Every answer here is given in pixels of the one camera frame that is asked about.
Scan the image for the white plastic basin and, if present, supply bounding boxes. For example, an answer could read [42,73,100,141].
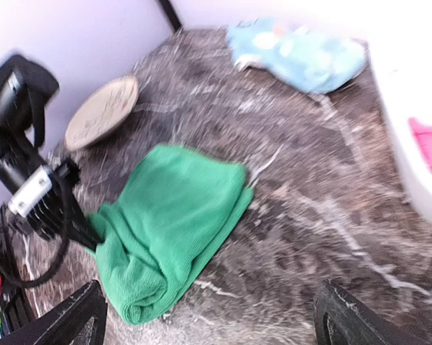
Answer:
[368,19,432,223]

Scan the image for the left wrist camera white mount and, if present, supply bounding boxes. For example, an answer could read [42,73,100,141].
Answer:
[6,165,65,242]

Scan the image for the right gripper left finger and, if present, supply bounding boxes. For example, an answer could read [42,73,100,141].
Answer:
[3,280,108,345]

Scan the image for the beige embroidered round cloth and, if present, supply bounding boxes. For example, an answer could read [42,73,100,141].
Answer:
[64,75,139,152]

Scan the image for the green towel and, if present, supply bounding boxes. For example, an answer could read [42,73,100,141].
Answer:
[88,145,253,325]

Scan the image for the left black frame post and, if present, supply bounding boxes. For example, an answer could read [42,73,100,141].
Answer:
[157,0,183,32]

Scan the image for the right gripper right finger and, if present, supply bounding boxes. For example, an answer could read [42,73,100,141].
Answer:
[313,280,425,345]

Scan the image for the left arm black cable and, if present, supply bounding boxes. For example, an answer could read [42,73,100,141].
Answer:
[0,172,73,290]

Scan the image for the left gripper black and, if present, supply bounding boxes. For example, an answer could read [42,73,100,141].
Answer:
[39,157,97,251]

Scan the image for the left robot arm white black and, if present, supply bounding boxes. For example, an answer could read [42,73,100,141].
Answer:
[0,54,101,250]

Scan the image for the light blue patterned towel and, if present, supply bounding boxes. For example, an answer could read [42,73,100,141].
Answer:
[226,18,367,94]

